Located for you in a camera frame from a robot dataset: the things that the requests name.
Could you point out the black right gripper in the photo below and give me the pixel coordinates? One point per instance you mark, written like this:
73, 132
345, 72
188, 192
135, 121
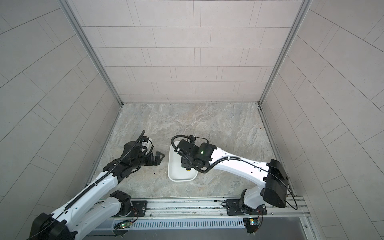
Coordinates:
184, 163

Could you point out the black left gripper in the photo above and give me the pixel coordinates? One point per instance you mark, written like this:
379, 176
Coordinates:
157, 161

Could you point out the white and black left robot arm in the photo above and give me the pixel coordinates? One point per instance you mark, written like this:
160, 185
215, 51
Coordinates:
86, 211

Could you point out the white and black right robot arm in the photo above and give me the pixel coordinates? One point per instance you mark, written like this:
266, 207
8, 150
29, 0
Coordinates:
270, 177

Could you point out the white rectangular plastic bin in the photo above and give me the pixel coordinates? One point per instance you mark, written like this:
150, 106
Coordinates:
176, 172

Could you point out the left green circuit board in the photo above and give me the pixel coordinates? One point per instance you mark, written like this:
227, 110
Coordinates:
123, 225

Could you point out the green circuit board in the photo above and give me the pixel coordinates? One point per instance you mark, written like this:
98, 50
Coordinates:
123, 225
252, 225

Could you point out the right green circuit board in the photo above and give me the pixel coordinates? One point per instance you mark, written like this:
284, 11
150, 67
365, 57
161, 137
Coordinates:
252, 225

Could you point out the aluminium mounting rail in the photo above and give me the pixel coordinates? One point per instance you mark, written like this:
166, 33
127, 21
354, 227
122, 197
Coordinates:
211, 207

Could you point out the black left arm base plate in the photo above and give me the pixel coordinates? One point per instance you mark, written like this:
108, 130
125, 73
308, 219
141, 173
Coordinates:
134, 209

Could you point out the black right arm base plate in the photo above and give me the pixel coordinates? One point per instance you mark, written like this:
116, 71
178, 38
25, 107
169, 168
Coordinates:
234, 207

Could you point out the white slotted cable duct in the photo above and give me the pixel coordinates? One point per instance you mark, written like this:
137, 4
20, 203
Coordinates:
179, 224

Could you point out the left aluminium corner post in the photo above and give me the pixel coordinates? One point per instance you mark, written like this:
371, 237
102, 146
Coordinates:
87, 45

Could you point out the aluminium corner post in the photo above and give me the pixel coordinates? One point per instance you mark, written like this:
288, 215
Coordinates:
288, 42
87, 45

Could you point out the right aluminium corner post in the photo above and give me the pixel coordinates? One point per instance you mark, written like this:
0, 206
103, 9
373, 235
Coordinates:
288, 42

